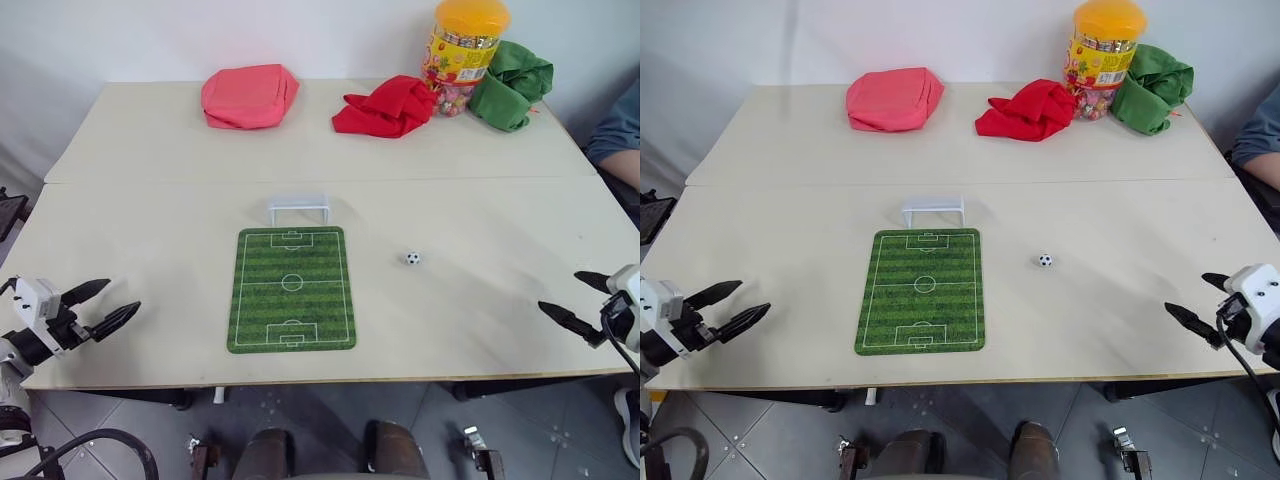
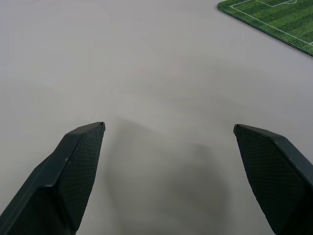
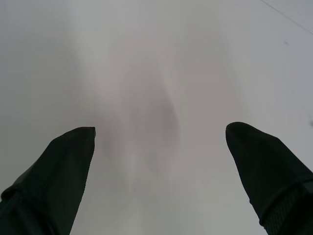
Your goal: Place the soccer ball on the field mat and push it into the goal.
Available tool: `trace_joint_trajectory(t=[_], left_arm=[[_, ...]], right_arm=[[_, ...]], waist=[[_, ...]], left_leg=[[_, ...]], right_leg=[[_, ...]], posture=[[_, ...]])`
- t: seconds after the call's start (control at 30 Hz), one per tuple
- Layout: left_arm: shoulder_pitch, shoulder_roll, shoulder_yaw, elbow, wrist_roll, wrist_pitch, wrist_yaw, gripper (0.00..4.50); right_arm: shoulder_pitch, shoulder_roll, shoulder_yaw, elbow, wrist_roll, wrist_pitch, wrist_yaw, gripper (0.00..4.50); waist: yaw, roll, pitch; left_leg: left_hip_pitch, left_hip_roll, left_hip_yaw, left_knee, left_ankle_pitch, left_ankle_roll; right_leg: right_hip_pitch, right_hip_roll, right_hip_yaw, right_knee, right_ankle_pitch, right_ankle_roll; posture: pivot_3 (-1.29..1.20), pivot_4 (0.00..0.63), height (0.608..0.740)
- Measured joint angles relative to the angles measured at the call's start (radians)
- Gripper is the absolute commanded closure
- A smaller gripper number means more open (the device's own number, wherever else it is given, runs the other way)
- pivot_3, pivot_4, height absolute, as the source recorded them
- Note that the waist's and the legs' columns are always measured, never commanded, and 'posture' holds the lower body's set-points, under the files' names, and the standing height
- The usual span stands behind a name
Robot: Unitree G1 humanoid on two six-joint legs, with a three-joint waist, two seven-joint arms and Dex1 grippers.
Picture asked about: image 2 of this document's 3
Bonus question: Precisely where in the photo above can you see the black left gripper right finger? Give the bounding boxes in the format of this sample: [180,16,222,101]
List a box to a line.
[233,123,313,235]

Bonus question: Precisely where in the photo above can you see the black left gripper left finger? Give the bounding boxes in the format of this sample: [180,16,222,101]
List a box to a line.
[0,121,106,235]

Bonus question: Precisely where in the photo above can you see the green soccer field mat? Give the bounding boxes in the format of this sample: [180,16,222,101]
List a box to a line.
[217,0,313,57]

